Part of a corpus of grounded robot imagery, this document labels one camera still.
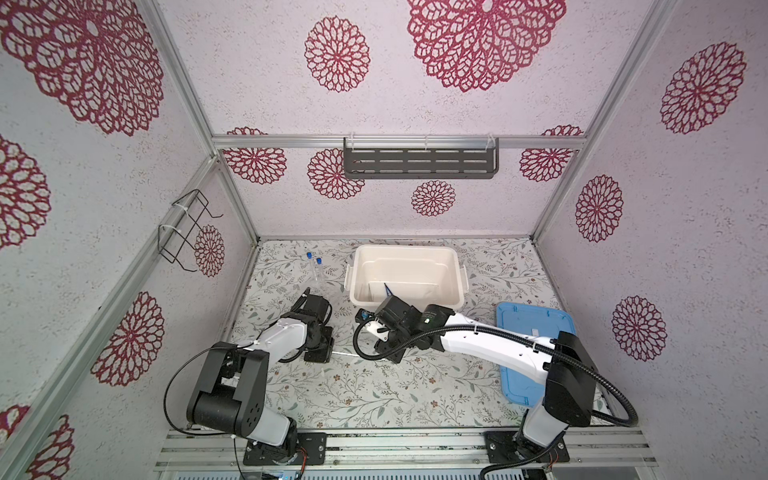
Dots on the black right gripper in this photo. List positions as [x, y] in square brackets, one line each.
[384, 350]

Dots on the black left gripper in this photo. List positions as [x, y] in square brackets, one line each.
[324, 356]

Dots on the thin blue capped test tube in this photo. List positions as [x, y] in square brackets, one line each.
[321, 276]

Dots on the white plastic bin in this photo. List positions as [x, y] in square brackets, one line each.
[405, 268]

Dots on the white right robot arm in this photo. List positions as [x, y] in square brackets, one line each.
[567, 400]

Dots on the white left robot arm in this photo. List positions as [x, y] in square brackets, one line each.
[230, 393]

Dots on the black wire wall rack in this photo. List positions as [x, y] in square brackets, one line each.
[193, 242]

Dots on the dark grey wall shelf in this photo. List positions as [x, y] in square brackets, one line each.
[425, 163]

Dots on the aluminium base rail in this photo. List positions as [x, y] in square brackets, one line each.
[410, 449]

